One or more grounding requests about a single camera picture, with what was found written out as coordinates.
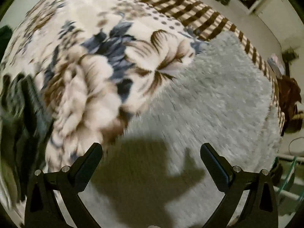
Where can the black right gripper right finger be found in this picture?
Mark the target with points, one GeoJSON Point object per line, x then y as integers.
{"type": "Point", "coordinates": [260, 209]}

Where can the teal drying rack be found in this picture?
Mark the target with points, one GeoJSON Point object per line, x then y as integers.
{"type": "Point", "coordinates": [283, 189]}

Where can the floral bed blanket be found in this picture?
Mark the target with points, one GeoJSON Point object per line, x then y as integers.
{"type": "Point", "coordinates": [97, 63]}

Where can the dark folded pants stack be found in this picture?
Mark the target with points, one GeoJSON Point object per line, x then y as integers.
{"type": "Point", "coordinates": [25, 129]}

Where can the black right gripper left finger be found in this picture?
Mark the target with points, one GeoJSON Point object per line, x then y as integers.
{"type": "Point", "coordinates": [42, 208]}

